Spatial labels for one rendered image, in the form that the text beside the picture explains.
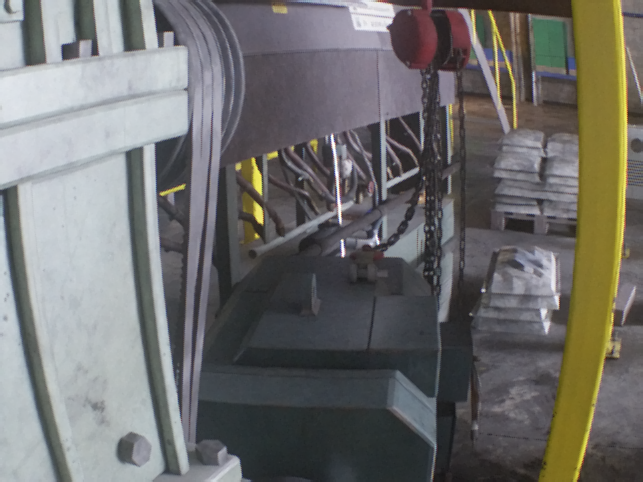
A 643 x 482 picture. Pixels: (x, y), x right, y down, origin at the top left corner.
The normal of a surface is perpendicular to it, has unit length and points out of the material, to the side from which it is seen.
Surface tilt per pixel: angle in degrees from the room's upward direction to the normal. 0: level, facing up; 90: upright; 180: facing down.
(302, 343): 0
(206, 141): 93
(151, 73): 90
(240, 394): 0
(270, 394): 0
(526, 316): 64
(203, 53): 73
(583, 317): 90
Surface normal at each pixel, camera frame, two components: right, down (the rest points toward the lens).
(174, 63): 0.89, 0.11
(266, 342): -0.03, -0.96
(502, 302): -0.29, -0.22
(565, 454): -0.45, 0.26
